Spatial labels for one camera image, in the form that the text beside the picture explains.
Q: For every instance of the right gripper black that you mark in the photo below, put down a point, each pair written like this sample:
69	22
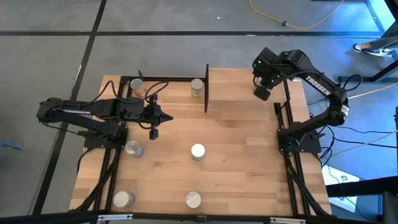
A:
265	68

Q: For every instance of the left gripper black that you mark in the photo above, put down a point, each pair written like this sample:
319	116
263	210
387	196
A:
147	113

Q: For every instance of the blue yellow labelled tin can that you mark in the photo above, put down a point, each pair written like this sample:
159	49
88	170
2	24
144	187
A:
198	152
134	148

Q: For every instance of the orange red pineapple tin can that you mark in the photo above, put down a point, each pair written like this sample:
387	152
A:
137	84

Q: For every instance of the blue peas tin can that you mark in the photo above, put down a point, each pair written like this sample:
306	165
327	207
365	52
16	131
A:
193	199

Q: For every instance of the blue yellow carrots tin can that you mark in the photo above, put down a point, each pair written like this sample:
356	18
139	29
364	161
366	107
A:
123	199

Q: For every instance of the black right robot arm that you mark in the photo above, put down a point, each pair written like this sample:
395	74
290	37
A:
320	87

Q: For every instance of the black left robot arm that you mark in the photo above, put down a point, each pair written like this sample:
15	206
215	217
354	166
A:
93	109

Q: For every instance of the wooden shelf board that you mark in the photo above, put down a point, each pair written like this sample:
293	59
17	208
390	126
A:
230	84

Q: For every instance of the person's shoe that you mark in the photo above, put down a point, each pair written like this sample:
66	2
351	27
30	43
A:
367	47

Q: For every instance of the person's leg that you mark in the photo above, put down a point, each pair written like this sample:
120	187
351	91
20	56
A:
387	40

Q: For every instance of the white printed sheet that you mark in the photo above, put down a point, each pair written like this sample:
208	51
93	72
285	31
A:
342	180

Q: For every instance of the black table edge beam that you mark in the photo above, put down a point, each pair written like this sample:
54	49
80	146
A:
46	217

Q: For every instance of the black floor beam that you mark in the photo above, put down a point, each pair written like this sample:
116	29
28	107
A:
363	186

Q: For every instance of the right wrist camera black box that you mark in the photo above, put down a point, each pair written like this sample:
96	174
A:
262	92

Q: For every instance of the black aluminium frame rail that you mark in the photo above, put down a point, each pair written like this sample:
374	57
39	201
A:
290	109
279	118
120	90
128	93
174	79

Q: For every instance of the small black upright post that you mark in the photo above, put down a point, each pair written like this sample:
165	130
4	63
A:
140	74

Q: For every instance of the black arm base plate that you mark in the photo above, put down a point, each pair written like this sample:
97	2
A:
91	143
311	144

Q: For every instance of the black desk frame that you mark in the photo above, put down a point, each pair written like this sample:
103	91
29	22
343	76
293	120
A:
367	79

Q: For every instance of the silver metal bracket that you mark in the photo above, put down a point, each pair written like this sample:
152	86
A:
115	216
287	220

